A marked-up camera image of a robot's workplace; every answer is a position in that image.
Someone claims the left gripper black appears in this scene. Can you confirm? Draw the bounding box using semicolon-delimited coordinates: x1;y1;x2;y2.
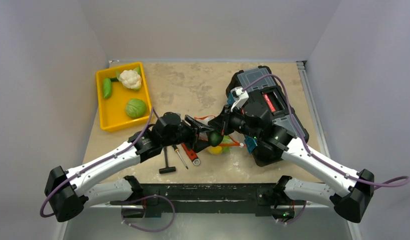
161;115;215;151

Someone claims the clear zip top bag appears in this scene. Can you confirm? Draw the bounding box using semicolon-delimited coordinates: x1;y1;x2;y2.
193;114;246;157

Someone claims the bright green cabbage toy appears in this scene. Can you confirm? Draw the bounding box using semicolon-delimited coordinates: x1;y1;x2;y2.
221;135;233;154

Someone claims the yellow corn toy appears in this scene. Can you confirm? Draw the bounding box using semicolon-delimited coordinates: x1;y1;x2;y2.
207;146;224;155

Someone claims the yellow plastic tray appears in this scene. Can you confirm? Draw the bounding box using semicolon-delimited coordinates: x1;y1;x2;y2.
96;62;152;132

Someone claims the green pepper toy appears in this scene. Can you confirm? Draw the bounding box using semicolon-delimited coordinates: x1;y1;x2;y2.
102;78;112;99

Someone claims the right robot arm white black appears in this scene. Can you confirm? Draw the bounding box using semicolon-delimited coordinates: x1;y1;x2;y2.
208;102;375;223

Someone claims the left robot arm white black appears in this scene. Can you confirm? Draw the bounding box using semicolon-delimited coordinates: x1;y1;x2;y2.
39;112;219;223

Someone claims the red adjustable wrench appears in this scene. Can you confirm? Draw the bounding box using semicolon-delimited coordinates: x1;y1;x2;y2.
181;143;201;166

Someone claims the black yellow screwdriver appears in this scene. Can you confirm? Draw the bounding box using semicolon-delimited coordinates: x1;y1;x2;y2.
172;144;189;169

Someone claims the black toolbox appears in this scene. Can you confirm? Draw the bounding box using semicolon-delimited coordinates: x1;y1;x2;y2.
225;65;309;167

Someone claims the pale green cabbage toy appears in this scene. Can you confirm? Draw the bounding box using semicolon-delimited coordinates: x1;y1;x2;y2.
125;98;147;119

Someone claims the white cauliflower toy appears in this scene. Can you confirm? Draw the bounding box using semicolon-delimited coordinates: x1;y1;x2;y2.
116;69;142;91

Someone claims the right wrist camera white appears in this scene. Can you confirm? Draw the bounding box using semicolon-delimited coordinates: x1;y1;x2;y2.
230;86;249;112

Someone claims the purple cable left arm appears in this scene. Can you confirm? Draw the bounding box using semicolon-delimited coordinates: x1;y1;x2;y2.
39;106;160;219

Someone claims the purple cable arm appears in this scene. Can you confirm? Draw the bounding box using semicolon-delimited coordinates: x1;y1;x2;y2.
242;73;410;191
39;106;160;219

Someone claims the black T-handle tool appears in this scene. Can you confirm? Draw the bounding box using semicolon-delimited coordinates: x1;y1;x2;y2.
159;147;176;175

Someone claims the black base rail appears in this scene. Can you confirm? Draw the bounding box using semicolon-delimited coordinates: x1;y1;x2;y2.
111;183;305;220

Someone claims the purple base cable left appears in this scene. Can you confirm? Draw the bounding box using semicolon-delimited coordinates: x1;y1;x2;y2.
121;194;176;233

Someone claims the aluminium frame rail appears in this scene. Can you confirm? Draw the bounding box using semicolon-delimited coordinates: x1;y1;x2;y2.
62;62;362;240

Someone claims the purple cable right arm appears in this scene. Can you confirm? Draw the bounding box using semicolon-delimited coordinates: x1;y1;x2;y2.
242;73;410;191

